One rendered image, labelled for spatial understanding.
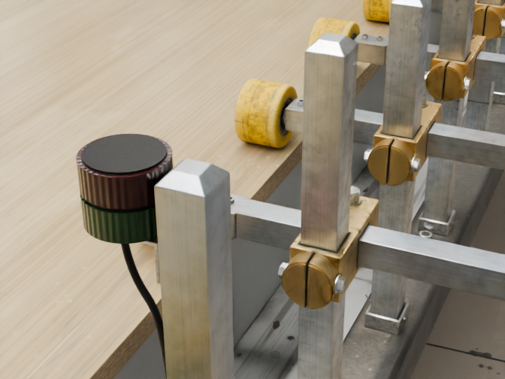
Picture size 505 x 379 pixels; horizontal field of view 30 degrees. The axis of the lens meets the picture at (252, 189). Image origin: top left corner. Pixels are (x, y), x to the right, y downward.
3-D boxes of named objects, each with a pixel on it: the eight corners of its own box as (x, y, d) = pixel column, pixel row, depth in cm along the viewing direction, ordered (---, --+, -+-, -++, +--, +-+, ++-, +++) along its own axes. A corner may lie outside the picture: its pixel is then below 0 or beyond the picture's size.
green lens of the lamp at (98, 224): (192, 206, 63) (190, 177, 62) (146, 252, 58) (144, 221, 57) (113, 189, 65) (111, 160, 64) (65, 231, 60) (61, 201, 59)
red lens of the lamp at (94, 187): (190, 173, 61) (188, 143, 60) (144, 217, 57) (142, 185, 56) (111, 156, 64) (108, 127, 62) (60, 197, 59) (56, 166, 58)
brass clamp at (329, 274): (382, 243, 95) (385, 199, 93) (337, 317, 85) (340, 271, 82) (325, 230, 97) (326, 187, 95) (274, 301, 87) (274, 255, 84)
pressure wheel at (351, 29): (357, 10, 135) (340, 53, 132) (364, 45, 142) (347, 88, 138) (318, 4, 137) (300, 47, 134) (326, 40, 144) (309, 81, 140)
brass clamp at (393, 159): (443, 141, 115) (447, 103, 113) (413, 191, 104) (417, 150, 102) (394, 132, 117) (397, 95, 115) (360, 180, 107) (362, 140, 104)
